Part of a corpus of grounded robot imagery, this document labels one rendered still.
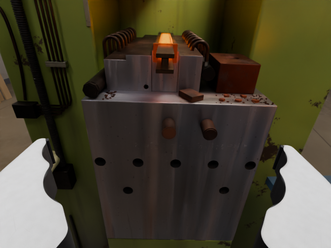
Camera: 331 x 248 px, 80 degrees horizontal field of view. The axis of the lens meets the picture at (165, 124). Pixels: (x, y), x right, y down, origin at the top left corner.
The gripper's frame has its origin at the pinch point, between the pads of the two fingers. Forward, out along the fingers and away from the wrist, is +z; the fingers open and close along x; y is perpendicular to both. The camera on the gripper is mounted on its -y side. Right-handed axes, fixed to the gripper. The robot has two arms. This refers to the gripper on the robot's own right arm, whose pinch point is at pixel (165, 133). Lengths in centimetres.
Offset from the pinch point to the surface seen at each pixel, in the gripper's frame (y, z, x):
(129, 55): 1.1, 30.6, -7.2
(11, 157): 100, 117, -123
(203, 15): -6, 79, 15
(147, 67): 3.2, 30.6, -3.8
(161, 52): -1.3, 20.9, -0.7
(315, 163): 100, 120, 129
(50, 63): 6, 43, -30
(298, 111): 18, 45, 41
